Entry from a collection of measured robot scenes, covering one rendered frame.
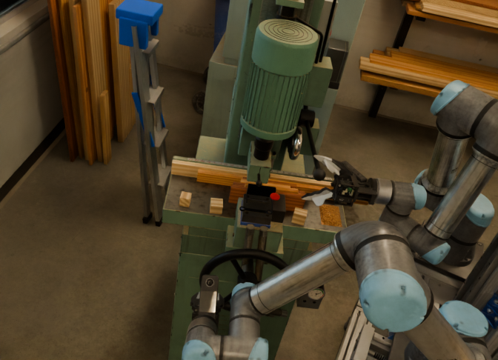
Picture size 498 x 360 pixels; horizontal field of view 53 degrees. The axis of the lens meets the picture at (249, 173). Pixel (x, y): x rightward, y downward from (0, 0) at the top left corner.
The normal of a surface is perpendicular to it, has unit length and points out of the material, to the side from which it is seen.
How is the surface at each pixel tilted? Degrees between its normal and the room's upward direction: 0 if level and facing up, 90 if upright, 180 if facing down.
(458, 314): 7
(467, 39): 90
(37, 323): 0
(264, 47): 90
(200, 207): 0
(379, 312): 84
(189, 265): 90
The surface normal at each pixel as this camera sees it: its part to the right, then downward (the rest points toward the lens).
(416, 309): -0.11, 0.54
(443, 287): 0.16, -0.76
